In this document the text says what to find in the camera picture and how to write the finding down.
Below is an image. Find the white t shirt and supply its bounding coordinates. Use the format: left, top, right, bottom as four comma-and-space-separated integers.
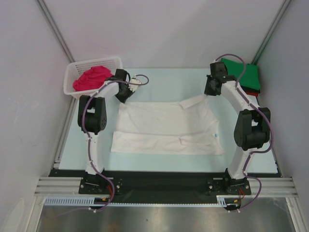
111, 95, 224, 156

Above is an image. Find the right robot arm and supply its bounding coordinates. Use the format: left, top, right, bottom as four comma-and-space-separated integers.
204, 62, 272, 194

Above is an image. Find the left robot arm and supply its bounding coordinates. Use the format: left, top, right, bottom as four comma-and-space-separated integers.
77, 69, 140, 175

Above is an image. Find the green folded t shirt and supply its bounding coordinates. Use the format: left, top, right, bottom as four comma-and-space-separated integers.
221, 58, 261, 91

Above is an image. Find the black folded t shirt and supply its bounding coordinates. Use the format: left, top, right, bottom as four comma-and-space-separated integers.
242, 87, 260, 94

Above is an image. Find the pink red t shirt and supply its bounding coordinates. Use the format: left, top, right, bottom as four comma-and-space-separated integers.
72, 66, 113, 91

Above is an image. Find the red folded t shirt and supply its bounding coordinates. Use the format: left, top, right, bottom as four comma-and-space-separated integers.
246, 91, 259, 97

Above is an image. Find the white plastic basket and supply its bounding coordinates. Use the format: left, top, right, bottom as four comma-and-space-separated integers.
63, 56, 123, 99

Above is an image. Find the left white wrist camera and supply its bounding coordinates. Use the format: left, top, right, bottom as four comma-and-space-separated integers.
128, 75, 142, 92

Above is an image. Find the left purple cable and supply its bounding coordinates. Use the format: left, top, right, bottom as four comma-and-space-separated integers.
48, 74, 150, 217

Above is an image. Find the purple cable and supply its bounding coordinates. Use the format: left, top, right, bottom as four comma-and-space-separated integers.
48, 74, 150, 217
214, 53, 273, 213

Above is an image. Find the right aluminium corner post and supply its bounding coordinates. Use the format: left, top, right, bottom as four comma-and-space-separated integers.
251, 0, 293, 65

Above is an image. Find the aluminium corner post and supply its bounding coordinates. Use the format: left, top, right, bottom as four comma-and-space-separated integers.
251, 0, 293, 65
35, 0, 75, 63

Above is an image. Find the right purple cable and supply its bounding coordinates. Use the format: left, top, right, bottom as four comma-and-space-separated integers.
214, 53, 273, 213

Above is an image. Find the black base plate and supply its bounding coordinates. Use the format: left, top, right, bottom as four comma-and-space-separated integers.
49, 170, 280, 205

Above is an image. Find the left aluminium corner post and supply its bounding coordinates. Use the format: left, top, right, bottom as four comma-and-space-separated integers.
35, 0, 75, 63

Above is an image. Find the left white cable duct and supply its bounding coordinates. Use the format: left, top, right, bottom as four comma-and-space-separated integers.
44, 196, 110, 207

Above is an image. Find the white cable duct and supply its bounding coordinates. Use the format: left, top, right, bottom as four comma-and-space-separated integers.
44, 196, 110, 207
216, 195, 241, 207

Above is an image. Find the aluminium frame rail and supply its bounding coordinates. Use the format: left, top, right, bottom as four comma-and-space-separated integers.
34, 177, 298, 198

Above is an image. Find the right white cable duct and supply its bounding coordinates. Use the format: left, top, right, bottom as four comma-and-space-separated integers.
216, 195, 241, 207

